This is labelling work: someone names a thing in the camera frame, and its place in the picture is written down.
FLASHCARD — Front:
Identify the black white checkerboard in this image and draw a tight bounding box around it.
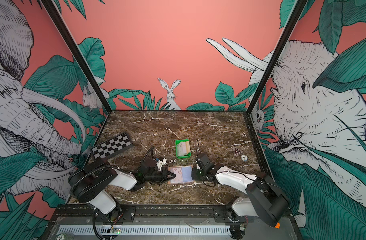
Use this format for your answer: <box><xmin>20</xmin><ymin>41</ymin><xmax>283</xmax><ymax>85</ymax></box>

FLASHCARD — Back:
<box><xmin>91</xmin><ymin>133</ymin><xmax>134</xmax><ymax>160</ymax></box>

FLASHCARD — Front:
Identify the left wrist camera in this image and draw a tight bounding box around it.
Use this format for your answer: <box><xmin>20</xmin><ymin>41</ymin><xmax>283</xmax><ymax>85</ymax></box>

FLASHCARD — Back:
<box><xmin>157</xmin><ymin>158</ymin><xmax>167</xmax><ymax>171</ymax></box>

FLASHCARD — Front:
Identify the left black frame post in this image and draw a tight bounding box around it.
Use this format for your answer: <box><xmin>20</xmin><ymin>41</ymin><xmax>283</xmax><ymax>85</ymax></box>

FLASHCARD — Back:
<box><xmin>41</xmin><ymin>0</ymin><xmax>112</xmax><ymax>114</ymax></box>

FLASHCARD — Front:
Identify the small round white sticker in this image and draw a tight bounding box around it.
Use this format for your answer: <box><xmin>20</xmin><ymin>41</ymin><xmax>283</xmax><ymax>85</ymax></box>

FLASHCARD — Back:
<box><xmin>241</xmin><ymin>155</ymin><xmax>248</xmax><ymax>162</ymax></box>

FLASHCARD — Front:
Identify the white slotted cable duct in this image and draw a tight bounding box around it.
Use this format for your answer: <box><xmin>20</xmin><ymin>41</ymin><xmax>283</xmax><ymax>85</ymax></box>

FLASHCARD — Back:
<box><xmin>57</xmin><ymin>225</ymin><xmax>231</xmax><ymax>236</ymax></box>

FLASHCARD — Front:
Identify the tan leather card holder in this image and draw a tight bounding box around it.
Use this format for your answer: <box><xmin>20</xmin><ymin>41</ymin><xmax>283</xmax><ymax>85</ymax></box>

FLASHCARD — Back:
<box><xmin>168</xmin><ymin>166</ymin><xmax>194</xmax><ymax>185</ymax></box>

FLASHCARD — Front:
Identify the black mounting rail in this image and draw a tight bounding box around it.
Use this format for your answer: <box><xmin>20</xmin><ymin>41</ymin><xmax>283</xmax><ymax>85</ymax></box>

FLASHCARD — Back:
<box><xmin>51</xmin><ymin>204</ymin><xmax>258</xmax><ymax>224</ymax></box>

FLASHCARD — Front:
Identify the black frame post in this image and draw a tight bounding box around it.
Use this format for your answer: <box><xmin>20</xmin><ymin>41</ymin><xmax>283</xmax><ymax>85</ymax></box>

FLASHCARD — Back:
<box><xmin>41</xmin><ymin>0</ymin><xmax>112</xmax><ymax>114</ymax></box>
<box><xmin>246</xmin><ymin>0</ymin><xmax>307</xmax><ymax>115</ymax></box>

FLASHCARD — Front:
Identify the triangle marker sticker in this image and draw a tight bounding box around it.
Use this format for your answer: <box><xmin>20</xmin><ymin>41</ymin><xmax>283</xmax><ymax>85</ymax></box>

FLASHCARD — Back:
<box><xmin>233</xmin><ymin>147</ymin><xmax>243</xmax><ymax>156</ymax></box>

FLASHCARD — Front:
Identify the green plastic card tray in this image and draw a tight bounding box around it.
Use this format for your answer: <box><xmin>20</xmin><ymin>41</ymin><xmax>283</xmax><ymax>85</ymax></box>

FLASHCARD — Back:
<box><xmin>175</xmin><ymin>139</ymin><xmax>191</xmax><ymax>159</ymax></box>

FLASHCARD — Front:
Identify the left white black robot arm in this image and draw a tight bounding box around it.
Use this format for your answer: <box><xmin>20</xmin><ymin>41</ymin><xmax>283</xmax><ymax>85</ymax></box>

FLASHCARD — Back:
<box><xmin>68</xmin><ymin>160</ymin><xmax>176</xmax><ymax>218</ymax></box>

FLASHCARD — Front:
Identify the right black frame post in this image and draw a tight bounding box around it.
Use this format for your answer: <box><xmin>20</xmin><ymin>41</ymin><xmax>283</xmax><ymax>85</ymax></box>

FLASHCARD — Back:
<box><xmin>246</xmin><ymin>0</ymin><xmax>307</xmax><ymax>115</ymax></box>

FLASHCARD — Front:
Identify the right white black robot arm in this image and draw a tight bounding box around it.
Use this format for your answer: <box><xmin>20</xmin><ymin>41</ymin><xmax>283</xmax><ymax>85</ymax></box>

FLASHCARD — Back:
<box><xmin>192</xmin><ymin>153</ymin><xmax>289</xmax><ymax>227</ymax></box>

